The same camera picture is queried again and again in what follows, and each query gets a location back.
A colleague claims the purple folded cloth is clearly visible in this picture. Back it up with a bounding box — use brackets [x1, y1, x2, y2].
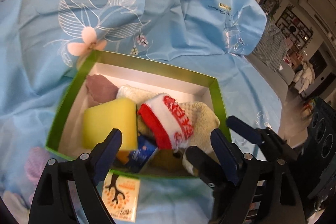
[85, 75, 118, 107]

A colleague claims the beige fluffy towel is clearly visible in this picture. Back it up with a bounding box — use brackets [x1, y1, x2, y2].
[116, 84, 221, 177]

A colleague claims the dark wall shelf unit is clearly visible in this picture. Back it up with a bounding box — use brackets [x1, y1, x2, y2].
[276, 5, 314, 52]

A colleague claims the white tissue pack tree print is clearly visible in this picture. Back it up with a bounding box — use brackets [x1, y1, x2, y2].
[101, 172, 140, 223]

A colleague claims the patterned grey cushion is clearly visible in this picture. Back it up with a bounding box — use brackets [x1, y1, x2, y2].
[252, 15, 287, 72]

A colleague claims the light blue floral sheet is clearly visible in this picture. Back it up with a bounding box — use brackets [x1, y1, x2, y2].
[1, 0, 282, 209]

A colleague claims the blue small packet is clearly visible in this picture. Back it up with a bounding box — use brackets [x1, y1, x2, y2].
[126, 133, 158, 173]

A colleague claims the white stuffed animal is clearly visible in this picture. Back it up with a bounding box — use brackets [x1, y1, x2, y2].
[293, 60, 315, 94]

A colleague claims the white blue plush toy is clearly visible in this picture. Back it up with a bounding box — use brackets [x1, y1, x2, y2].
[2, 190, 30, 224]

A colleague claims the red white knit sock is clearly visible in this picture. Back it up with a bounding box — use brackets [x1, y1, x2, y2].
[138, 93, 194, 150]

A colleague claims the yellow sponge block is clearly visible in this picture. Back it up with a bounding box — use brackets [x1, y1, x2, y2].
[82, 98, 138, 151]

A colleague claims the purple mesh bath pouf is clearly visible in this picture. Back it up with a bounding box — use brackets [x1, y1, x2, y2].
[25, 147, 50, 186]

